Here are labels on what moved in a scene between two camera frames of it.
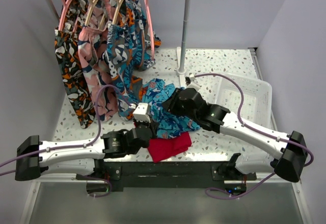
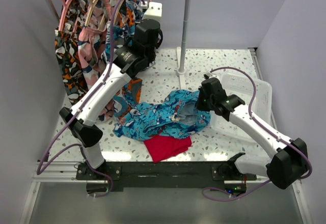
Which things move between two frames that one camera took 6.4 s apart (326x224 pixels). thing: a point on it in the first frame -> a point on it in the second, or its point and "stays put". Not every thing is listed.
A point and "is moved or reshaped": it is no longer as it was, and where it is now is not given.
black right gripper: x=170 y=104 -> x=199 y=106
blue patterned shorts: x=155 y=92 is moved or reshaped
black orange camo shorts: x=66 y=42 stays put
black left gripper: x=153 y=124 -> x=157 y=46
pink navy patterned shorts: x=101 y=88 stays put
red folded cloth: x=160 y=148 stays put
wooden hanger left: x=92 y=3 stays put
